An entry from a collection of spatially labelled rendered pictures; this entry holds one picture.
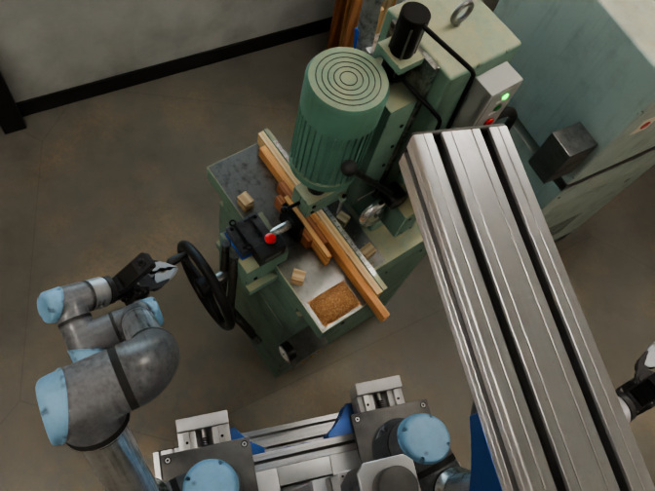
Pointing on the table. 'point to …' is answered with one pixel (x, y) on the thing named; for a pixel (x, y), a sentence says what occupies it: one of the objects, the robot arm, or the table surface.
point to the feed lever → (393, 192)
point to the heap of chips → (333, 303)
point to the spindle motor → (336, 116)
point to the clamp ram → (289, 225)
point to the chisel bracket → (309, 204)
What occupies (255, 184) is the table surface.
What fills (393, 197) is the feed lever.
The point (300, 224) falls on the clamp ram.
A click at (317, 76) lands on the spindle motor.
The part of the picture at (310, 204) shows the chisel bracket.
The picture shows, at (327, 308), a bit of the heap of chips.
